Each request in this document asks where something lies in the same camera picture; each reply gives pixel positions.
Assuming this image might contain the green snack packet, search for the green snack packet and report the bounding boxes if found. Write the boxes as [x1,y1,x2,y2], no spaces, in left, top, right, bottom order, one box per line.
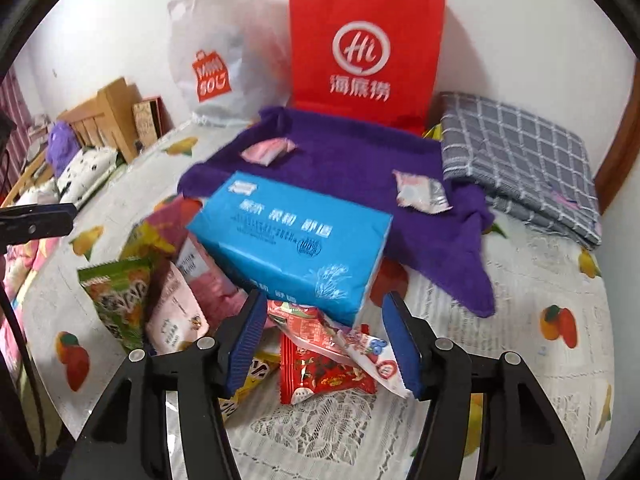
[76,255,153,352]

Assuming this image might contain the red long snack packet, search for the red long snack packet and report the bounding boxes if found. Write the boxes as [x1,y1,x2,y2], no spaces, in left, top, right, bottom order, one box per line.
[267,300,351,356]

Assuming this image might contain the red square snack packet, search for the red square snack packet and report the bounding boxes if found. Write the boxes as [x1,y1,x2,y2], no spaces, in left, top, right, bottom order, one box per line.
[280,332,378,406]

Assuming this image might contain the wooden door frame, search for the wooden door frame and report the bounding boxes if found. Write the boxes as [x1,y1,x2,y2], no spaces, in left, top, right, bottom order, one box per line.
[592,55,640,213]

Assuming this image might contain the red striped curtain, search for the red striped curtain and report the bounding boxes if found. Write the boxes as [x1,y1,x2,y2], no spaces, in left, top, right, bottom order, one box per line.
[0,70,31,131]

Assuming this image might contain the blue tissue pack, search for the blue tissue pack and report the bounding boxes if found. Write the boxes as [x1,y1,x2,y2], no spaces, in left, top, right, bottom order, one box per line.
[186,171,393,327]

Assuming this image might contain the small pink snack packet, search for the small pink snack packet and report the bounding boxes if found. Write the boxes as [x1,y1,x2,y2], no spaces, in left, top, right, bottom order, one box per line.
[241,137,297,166]

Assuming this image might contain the red paper bag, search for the red paper bag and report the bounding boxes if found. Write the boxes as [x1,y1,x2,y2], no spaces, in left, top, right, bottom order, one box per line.
[287,0,447,136]

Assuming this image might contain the white bear print snack packet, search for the white bear print snack packet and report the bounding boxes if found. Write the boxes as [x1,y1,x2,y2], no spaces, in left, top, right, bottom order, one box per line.
[320,310,416,401]

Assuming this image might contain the pink printed bedding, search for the pink printed bedding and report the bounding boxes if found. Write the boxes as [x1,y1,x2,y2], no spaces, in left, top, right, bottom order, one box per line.
[0,240,56,311]

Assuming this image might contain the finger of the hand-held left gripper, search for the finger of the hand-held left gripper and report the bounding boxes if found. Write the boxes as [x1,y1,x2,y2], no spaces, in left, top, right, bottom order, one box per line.
[0,203,77,247]

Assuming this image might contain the purple plush toy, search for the purple plush toy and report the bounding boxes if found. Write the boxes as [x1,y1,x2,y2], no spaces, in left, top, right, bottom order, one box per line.
[46,121,81,178]

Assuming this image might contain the grey checked folded cloth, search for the grey checked folded cloth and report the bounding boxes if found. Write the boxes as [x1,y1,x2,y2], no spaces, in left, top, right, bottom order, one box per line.
[439,91,603,251]

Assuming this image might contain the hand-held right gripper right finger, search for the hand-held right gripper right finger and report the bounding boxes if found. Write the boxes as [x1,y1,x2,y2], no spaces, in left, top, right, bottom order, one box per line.
[382,291,586,480]

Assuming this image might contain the white plastic bag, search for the white plastic bag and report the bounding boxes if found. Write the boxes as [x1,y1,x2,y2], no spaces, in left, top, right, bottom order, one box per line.
[166,0,293,127]

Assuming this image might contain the brown patterned box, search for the brown patterned box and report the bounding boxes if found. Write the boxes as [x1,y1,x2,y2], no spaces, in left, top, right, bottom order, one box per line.
[132,95,163,143]

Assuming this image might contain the wooden headboard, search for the wooden headboard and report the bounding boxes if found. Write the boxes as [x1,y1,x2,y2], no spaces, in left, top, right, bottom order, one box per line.
[57,77,143,163]

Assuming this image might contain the white spotted pillow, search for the white spotted pillow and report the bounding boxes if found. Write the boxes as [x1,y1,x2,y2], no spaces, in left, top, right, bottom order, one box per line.
[55,146,121,208]

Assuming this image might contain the pale pink snack packet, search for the pale pink snack packet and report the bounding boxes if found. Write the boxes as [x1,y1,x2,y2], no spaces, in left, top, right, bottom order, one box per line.
[145,260,210,356]

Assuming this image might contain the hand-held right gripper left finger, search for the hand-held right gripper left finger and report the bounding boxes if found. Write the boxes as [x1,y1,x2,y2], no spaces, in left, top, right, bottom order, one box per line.
[60,289,268,480]

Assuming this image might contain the pink and yellow snack packet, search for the pink and yellow snack packet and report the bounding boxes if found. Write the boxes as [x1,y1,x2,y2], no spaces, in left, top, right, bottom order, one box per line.
[120,195,206,266]

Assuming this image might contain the purple towel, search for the purple towel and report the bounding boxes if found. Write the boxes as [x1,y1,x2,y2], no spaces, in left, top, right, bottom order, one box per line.
[177,105,497,318]

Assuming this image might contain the white pink crinkled snack packet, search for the white pink crinkled snack packet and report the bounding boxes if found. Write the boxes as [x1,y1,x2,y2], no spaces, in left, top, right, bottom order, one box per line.
[392,170,453,213]

